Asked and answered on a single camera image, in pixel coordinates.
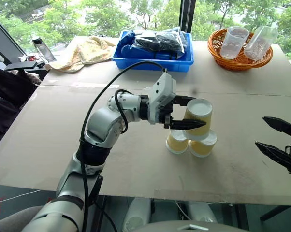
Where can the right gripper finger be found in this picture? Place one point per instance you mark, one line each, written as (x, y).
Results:
(273, 154)
(280, 125)

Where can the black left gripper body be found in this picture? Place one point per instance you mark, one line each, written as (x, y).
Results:
(166, 113)

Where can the yellow waffle towel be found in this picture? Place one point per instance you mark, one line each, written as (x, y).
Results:
(85, 53)

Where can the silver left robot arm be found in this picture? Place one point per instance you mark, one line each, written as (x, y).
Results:
(104, 125)

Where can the blue fabric bundle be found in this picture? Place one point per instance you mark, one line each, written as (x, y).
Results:
(127, 41)

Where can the clear bag of black items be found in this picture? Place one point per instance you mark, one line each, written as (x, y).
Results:
(170, 44)
(145, 42)

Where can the black table leg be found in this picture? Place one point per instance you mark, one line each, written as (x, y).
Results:
(276, 213)

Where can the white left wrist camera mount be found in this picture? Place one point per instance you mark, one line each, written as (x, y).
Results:
(163, 93)

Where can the white rounded robot leg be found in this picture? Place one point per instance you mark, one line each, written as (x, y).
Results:
(201, 213)
(137, 215)

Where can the orange wicker basket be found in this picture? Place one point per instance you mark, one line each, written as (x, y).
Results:
(239, 62)

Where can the yellow white paper cup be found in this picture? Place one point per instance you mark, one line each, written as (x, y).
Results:
(176, 143)
(199, 113)
(202, 146)

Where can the black office chair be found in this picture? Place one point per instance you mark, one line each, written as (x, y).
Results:
(7, 91)

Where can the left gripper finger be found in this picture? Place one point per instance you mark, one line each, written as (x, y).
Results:
(184, 100)
(187, 124)

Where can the grey robot torso top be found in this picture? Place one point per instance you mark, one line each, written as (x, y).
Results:
(189, 227)

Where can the black window frame post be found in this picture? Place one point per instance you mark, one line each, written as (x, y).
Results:
(187, 14)

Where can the clear plastic measuring cup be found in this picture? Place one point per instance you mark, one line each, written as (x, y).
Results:
(261, 43)
(232, 43)

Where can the blue plastic bin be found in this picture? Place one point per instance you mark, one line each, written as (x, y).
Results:
(145, 61)

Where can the clear water bottle black cap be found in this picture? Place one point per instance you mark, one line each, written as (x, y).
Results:
(42, 49)

